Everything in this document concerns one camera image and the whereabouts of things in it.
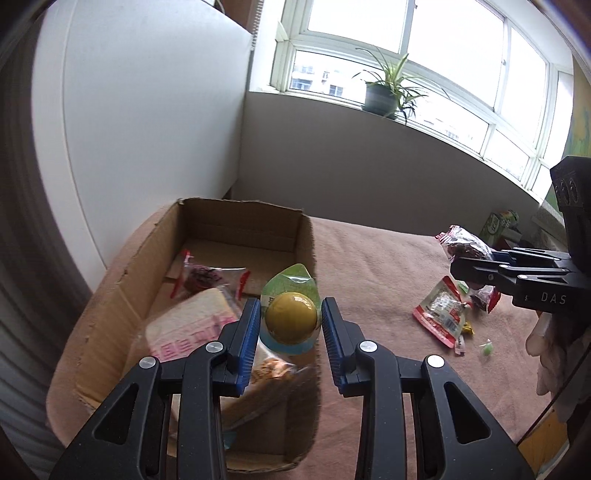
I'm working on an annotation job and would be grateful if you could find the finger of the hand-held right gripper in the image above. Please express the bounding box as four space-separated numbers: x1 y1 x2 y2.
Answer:
450 257 522 296
492 248 573 274

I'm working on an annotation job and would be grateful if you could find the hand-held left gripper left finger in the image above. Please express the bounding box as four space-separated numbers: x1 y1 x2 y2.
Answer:
48 298 263 480

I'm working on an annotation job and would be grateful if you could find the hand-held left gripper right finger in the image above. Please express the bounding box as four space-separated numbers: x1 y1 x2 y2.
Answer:
321 296 536 480

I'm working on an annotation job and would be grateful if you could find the clear red-edged dried fruit packet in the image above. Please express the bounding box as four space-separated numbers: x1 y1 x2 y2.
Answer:
434 224 502 315
170 249 251 301

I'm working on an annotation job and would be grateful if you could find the yellow egg snack packet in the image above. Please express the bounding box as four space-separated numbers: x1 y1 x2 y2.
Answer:
259 263 322 355

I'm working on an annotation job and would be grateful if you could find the clear bread packet pink print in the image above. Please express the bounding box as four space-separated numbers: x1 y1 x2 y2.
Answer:
145 286 245 365

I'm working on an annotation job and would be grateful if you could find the cardboard box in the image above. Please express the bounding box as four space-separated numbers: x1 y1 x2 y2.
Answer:
74 198 322 474

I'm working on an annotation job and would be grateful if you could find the person's right hand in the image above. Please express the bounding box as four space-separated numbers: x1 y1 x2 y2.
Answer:
526 316 591 423

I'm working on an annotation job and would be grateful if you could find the clear packet with orange snack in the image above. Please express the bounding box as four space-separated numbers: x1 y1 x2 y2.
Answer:
219 344 319 430

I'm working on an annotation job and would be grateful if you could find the green printed carton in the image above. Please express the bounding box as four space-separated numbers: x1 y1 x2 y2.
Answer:
479 209 520 241

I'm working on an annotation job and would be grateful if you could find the red and white snack packet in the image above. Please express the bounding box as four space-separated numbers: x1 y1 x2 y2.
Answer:
412 275 474 348

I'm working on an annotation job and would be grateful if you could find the potted spider plant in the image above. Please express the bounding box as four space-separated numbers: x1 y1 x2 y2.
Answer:
352 46 451 125

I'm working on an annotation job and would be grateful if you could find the white ribbed radiator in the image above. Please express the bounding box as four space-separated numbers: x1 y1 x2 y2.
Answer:
0 258 61 467

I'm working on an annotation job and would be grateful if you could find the white cabinet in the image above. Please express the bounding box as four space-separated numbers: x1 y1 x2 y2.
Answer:
30 0 257 296

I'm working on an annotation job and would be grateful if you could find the yellow green wall poster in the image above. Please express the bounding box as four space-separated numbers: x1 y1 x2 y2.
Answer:
542 55 591 222

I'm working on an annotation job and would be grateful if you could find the white window frame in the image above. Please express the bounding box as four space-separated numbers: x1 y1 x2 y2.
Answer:
272 0 575 206

